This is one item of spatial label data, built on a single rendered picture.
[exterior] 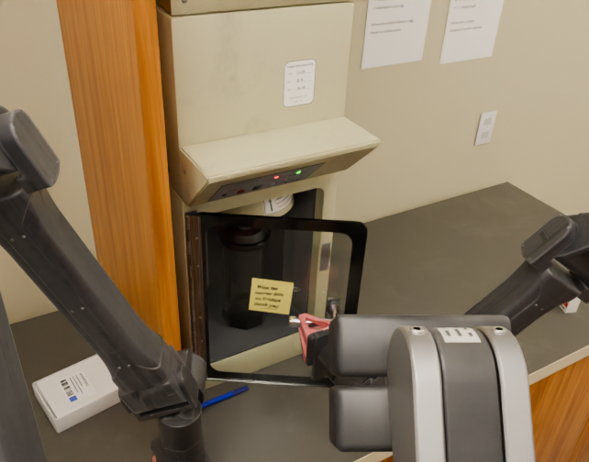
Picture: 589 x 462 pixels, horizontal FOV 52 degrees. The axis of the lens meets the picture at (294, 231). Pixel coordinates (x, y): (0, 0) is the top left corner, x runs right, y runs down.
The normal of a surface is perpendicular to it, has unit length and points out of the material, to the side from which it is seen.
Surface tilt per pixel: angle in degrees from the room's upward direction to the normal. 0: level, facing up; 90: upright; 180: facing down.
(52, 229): 74
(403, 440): 90
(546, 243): 55
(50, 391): 0
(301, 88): 90
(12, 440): 69
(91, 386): 0
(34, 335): 0
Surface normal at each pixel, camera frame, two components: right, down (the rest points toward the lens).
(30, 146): 0.96, -0.26
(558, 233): -0.80, -0.49
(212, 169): 0.04, -0.84
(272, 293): -0.04, 0.54
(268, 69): 0.51, 0.49
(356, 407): 0.07, -0.22
